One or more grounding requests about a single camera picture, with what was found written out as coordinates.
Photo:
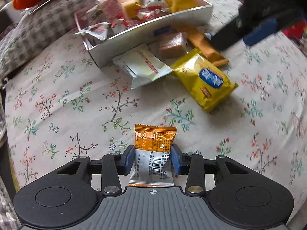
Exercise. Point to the long orange snack packet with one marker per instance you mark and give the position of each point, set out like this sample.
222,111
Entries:
208,49

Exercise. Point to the white and brown snack packet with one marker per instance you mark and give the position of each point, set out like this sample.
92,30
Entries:
96,30

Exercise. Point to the brown cake packet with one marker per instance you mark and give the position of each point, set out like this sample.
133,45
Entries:
171,44

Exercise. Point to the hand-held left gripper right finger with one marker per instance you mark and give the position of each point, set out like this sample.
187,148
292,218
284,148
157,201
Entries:
175,159

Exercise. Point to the red bag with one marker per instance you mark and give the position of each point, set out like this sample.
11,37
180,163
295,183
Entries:
295,30

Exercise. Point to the small yellow snack packet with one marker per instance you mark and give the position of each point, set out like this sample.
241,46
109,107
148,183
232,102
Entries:
129,4

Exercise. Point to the yellow packet with blue label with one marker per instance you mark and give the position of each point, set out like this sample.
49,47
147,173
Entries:
203,83

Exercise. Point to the floral cloth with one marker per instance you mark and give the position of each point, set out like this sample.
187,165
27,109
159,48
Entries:
72,100

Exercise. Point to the orange and white snack packet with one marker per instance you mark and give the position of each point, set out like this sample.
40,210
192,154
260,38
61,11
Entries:
153,143

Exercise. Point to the flat white snack packet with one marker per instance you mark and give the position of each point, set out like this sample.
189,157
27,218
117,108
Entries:
144,64

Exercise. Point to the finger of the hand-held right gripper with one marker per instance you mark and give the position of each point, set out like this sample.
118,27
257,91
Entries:
261,32
226,37

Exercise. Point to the pink cardboard box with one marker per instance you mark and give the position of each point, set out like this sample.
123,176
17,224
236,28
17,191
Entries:
134,40

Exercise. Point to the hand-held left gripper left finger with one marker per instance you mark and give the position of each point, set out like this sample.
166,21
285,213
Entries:
130,159

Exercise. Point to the grey checked blanket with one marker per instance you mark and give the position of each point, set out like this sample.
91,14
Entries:
43,28

